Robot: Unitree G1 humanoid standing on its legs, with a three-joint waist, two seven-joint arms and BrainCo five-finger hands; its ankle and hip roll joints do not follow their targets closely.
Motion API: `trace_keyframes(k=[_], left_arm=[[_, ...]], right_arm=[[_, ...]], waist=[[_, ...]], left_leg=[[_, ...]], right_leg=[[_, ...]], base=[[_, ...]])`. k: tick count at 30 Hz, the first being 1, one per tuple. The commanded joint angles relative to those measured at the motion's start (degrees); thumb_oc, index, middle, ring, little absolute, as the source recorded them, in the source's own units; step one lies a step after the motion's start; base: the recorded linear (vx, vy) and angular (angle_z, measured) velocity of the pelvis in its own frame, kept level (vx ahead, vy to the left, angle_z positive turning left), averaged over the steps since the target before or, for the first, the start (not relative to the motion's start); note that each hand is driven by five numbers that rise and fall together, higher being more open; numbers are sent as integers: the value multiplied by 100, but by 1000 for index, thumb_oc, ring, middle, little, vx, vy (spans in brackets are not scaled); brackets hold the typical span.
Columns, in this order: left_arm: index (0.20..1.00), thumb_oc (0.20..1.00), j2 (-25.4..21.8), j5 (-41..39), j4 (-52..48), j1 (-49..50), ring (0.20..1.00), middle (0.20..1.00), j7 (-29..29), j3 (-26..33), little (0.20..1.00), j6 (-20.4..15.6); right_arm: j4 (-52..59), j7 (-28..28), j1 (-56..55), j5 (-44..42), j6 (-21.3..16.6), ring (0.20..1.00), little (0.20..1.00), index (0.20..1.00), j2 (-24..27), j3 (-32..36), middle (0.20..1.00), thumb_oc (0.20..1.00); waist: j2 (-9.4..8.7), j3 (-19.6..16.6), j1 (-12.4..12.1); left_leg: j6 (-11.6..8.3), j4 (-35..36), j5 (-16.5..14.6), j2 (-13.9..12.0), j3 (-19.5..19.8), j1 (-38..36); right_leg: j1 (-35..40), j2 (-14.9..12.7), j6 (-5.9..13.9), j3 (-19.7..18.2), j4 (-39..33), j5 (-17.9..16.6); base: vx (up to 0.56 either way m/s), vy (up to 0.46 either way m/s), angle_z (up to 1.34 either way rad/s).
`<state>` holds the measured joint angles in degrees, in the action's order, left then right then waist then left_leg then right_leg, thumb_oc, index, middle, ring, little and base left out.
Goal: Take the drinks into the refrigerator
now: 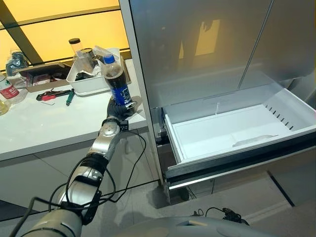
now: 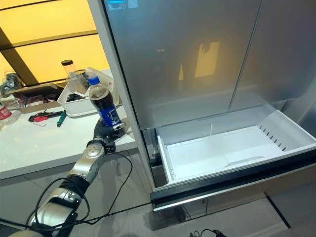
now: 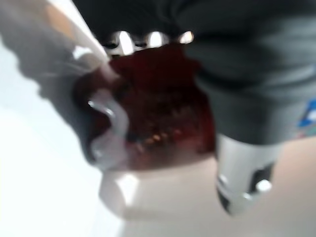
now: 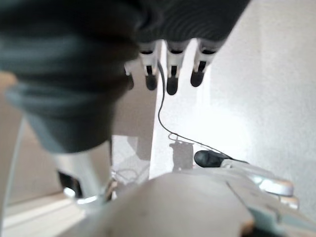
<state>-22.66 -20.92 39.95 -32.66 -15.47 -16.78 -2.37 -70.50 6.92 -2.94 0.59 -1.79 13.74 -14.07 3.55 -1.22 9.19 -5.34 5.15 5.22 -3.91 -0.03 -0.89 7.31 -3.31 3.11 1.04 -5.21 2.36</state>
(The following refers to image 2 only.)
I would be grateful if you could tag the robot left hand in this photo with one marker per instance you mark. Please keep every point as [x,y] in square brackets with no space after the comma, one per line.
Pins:
[102,130]

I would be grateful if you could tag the cola bottle blue label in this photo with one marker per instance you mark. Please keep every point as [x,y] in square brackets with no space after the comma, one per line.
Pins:
[106,108]

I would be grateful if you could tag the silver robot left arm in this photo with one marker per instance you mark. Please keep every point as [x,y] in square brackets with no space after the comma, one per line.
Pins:
[91,151]

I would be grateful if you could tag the silver refrigerator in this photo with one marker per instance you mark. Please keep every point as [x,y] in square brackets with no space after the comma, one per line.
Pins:
[172,61]

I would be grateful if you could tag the white refrigerator drawer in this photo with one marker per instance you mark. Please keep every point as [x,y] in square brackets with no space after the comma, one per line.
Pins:
[209,153]

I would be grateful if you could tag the white plastic tub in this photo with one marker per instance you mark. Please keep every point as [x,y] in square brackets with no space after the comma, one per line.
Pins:
[76,107]

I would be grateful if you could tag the clear plastic bag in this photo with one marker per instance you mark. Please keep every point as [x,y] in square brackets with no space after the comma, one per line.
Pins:
[98,75]

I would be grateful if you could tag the red black hand tool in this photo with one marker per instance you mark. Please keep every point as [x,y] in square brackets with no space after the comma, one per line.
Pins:
[40,117]

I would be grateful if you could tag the clear jar black lid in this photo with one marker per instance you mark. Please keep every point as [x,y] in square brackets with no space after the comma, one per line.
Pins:
[69,67]

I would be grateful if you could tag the brown cardboard box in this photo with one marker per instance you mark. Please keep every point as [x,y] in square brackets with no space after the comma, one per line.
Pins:
[29,95]

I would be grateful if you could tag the grey counter cabinet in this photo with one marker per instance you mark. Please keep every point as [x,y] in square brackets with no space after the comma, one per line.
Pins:
[29,192]

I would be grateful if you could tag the plastic bottle red label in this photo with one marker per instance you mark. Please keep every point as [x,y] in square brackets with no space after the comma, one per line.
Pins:
[6,113]

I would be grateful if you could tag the black bundle in plastic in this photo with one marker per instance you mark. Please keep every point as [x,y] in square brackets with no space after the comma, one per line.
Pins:
[8,82]

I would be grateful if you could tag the beige robot body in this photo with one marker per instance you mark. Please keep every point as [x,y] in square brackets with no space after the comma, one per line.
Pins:
[22,232]

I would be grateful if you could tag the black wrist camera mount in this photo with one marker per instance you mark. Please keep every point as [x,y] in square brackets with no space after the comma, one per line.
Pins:
[110,148]

